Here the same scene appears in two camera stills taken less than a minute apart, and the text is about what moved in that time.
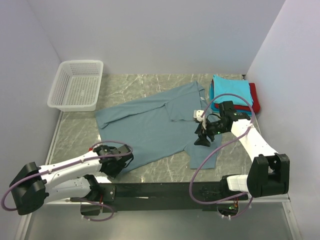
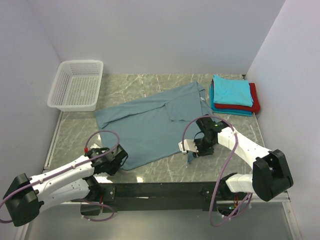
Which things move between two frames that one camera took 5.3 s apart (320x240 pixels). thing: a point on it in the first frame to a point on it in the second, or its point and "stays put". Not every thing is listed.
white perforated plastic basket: x=76 y=86 stays put
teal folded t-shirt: x=212 y=106 stays put
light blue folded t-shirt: x=241 y=87 stays put
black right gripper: x=204 y=131 to x=203 y=151
